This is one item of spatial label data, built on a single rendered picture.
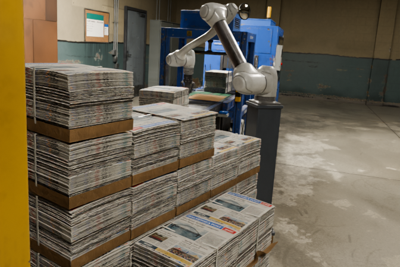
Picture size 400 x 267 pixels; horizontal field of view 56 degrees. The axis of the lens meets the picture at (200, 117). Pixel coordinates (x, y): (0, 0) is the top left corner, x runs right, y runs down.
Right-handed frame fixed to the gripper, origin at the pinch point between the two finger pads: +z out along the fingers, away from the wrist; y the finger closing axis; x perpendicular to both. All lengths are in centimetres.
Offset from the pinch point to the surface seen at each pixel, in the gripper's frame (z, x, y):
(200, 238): 32, -173, 66
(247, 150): 14, -94, 71
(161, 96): -7, -51, -4
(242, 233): 35, -157, 81
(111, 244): 29, -196, 37
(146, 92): -8, -51, -16
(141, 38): -45, 567, -310
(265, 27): -78, 313, 23
